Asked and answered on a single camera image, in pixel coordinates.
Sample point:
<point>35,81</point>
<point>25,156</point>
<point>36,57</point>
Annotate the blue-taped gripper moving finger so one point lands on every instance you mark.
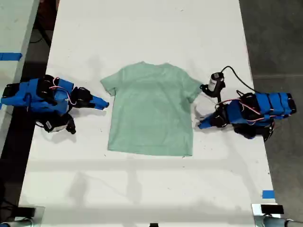
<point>98,106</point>
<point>209,124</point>

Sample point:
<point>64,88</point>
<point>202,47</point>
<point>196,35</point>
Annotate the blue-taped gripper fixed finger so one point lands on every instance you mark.
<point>99,100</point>
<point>208,118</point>

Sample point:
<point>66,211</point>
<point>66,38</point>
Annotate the pale green T-shirt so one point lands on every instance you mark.
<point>151,111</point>

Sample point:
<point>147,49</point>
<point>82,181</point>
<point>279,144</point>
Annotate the blue and black arm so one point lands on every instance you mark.
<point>35,97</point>
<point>267,106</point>

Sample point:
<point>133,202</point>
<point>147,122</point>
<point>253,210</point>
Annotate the long blue tape strip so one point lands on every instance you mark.
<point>10,56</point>

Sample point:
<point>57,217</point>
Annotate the short blue tape strip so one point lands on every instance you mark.
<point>268,194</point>

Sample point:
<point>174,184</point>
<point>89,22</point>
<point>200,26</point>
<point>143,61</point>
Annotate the white side table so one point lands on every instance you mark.
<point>14,28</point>

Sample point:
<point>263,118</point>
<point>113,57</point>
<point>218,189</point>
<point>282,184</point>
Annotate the small black box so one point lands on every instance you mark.
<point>26,212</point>
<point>272,209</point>

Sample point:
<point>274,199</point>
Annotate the grey metal pipe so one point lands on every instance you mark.
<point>274,222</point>

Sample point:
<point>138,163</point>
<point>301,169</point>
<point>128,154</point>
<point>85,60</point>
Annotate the short black camera stalk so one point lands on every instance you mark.
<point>219,97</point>
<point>69,116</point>

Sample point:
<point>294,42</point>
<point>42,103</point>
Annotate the black camera box white label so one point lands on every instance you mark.
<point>214,81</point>
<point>55,125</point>

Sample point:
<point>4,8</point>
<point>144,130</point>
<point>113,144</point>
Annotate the silver metal bracket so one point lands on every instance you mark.
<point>256,212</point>
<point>40,216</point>

